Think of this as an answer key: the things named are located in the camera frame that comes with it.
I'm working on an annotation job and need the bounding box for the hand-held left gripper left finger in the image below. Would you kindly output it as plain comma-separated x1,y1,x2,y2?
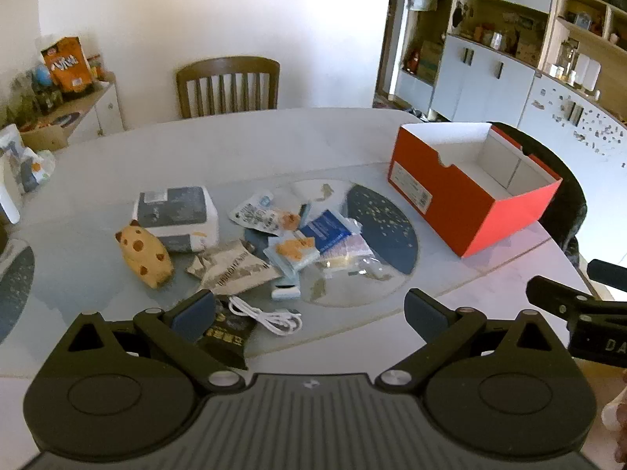
63,290,248,393

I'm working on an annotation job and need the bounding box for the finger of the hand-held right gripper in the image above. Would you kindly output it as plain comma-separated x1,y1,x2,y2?
587,258,627,287
526,275,627,325

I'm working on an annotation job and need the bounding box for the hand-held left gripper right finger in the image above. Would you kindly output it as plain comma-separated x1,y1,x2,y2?
375,288,564,395

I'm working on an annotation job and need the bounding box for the black snack packet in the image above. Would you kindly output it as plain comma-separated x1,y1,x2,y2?
198,294,258,370

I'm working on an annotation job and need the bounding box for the paper wrapper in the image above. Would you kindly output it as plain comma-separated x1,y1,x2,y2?
186,240,280,297

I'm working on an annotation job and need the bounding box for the beige spotted plush toy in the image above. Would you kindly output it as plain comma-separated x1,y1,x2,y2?
115,221,174,289

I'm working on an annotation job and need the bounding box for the clear plastic bag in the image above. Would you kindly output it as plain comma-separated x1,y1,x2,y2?
318,242,393,282

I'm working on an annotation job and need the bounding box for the white charging cable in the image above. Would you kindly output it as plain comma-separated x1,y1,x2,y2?
228,295,303,337

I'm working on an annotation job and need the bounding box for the grey-blue packet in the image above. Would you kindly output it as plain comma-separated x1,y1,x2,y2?
244,229,275,255

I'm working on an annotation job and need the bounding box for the small white device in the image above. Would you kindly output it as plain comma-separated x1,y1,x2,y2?
271,279,301,300

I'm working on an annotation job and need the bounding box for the red cardboard shoe box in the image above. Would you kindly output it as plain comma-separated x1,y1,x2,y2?
388,121,564,259

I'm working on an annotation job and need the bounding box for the white and grey tissue pack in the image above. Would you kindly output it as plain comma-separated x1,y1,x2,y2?
133,186,219,254

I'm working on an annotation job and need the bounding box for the clear packet with orange snack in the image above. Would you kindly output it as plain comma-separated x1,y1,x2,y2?
263,235,320,275

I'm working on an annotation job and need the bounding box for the white printed snack packet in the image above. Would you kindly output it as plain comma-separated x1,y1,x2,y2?
229,190,301,231

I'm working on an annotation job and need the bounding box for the blue packet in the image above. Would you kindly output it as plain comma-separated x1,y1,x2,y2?
299,209,362,255

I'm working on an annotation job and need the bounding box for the grey glass-topped desktop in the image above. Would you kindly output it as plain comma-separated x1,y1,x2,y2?
0,107,627,470

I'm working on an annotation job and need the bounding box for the person's right hand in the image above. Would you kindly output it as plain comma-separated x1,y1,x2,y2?
602,384,627,457

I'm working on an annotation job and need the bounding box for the black round-backed chair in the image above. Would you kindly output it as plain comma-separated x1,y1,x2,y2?
490,121,587,265

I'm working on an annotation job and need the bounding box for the dark blue speckled placemat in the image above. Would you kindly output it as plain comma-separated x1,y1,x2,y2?
343,183,419,275
0,245,36,343

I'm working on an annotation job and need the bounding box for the white sideboard cabinet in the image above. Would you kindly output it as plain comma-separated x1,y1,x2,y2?
22,78,125,150

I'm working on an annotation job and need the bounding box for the white printed plastic bag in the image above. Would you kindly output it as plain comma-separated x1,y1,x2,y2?
0,125,56,197

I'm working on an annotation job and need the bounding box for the small cardboard box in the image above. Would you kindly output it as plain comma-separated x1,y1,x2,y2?
20,126,65,151

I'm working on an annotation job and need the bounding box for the brown wooden chair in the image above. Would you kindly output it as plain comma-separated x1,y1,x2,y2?
175,56,281,119

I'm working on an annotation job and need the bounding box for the cardboard box with green print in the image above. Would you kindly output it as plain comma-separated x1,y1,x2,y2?
419,40,444,84

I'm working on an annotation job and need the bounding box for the orange snack bag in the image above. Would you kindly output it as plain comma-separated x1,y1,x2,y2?
42,36,94,96

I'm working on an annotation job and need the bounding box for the white and wood wall cabinet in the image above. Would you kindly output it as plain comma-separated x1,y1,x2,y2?
382,0,627,167

